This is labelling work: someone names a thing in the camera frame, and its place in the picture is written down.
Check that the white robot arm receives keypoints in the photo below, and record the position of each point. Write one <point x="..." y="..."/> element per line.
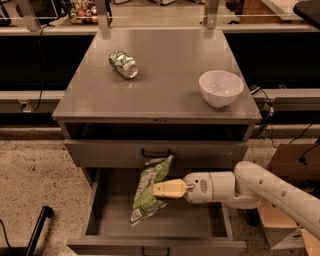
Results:
<point x="244" y="188"/>

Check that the basket of colourful items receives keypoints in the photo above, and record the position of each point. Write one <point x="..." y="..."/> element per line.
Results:
<point x="83" y="12"/>

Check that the white ceramic bowl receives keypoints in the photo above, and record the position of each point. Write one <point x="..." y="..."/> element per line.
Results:
<point x="220" y="88"/>

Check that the closed grey upper drawer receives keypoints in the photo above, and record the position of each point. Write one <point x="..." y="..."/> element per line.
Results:
<point x="127" y="154"/>

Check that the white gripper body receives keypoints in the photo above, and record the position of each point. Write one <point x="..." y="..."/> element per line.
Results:
<point x="197" y="187"/>

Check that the open grey middle drawer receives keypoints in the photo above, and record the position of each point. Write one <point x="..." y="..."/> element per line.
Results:
<point x="178" y="229"/>

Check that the black metal leg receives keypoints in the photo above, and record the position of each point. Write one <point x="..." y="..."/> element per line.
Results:
<point x="46" y="212"/>

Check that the brown cardboard box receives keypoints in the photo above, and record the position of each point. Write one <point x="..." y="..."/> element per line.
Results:
<point x="298" y="164"/>

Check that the crushed green soda can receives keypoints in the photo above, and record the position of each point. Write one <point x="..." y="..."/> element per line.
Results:
<point x="124" y="64"/>

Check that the grey metal drawer cabinet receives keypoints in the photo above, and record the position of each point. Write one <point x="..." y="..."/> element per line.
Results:
<point x="163" y="102"/>

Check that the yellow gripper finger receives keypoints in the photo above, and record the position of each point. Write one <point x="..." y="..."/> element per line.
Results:
<point x="174" y="189"/>

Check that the black drawer handle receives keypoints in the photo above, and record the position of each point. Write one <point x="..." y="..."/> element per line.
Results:
<point x="155" y="154"/>

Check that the green jalapeno chip bag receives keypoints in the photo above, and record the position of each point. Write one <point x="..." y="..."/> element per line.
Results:
<point x="145" y="203"/>

